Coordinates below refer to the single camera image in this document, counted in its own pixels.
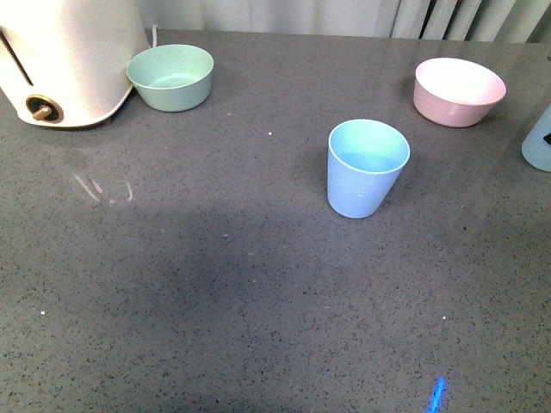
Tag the light blue cup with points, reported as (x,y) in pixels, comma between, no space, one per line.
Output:
(365,158)
(536,148)

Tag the green bowl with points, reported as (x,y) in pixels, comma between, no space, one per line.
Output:
(172,78)

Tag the pink bowl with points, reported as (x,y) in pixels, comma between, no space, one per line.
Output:
(456,92)

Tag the cream white toaster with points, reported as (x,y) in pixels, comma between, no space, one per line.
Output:
(63,63)

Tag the grey curtain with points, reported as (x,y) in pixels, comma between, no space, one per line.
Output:
(470,20)

